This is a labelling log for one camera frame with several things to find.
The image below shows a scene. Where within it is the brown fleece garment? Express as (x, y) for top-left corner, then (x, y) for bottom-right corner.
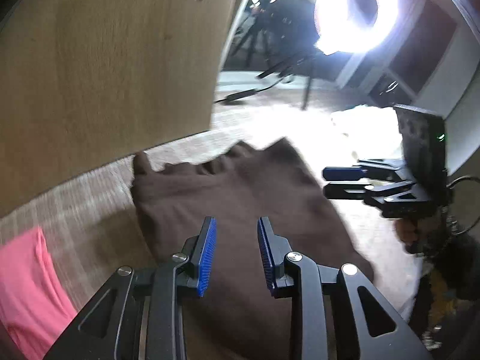
(131, 139), (374, 359)

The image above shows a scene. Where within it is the person right hand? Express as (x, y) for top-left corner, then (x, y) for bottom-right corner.
(394, 214), (445, 255)

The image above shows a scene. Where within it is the plaid beige table cloth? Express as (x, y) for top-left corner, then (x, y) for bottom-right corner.
(1, 80), (421, 315)

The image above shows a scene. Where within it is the folded pink shirt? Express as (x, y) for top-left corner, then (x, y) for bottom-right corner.
(1, 227), (77, 359)

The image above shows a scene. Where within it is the light wood board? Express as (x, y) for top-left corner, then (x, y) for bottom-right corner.
(1, 0), (235, 215)

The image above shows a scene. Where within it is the black inline cable switch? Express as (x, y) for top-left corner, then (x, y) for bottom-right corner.
(224, 89), (258, 102)

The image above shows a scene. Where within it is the bright ring light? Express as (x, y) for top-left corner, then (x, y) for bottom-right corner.
(313, 0), (399, 55)

